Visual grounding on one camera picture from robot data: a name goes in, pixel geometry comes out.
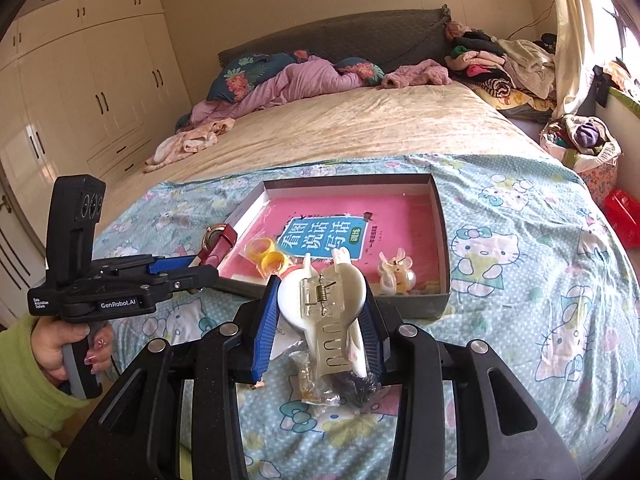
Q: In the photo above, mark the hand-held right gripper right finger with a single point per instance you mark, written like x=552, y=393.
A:
x=372, y=340

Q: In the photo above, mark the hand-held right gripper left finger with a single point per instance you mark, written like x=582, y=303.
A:
x=265, y=330

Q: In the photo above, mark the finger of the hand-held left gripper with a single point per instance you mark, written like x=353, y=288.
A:
x=195, y=277
x=172, y=264

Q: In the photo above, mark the clear bag with white card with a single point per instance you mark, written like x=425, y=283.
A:
x=285, y=345

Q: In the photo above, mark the white hair claw clip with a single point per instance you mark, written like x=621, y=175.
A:
x=295, y=305

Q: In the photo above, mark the clear bag with gold jewelry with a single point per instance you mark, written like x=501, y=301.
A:
x=310, y=385

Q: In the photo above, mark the grey cardboard box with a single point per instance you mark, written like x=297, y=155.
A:
x=441, y=240

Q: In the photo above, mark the person's left forearm green sleeve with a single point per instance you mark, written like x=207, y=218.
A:
x=25, y=400

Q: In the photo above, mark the person's left hand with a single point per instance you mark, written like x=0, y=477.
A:
x=50, y=340

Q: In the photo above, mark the beige bunny hair clip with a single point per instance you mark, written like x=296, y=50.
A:
x=395, y=272

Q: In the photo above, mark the light pink pajamas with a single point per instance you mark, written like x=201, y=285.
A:
x=195, y=140

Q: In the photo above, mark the cartoon cat print blanket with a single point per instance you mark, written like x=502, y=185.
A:
x=500, y=310

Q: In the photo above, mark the pink book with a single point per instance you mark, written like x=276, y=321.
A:
x=320, y=210

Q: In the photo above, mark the cream wardrobe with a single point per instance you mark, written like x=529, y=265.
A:
x=90, y=85

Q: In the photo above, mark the dark floral pillow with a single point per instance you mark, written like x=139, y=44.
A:
x=240, y=75

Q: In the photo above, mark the pink quilt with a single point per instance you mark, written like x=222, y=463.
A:
x=280, y=85

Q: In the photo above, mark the beige bedsheet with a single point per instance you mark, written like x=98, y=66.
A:
x=350, y=125

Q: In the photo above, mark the pink fuzzy garment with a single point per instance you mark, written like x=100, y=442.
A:
x=420, y=74

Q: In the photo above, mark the red plastic box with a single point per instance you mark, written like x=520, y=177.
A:
x=622, y=215

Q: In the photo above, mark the grey padded headboard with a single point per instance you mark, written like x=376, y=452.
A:
x=350, y=35

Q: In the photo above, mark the floral laundry bag with clothes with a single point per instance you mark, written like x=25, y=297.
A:
x=585, y=145

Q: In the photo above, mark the pile of clothes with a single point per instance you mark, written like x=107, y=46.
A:
x=500, y=70

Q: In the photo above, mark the black cloth item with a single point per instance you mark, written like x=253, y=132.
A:
x=602, y=85

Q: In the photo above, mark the cream curtain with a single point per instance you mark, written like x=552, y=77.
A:
x=570, y=50

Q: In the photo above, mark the window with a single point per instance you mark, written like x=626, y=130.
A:
x=615, y=10

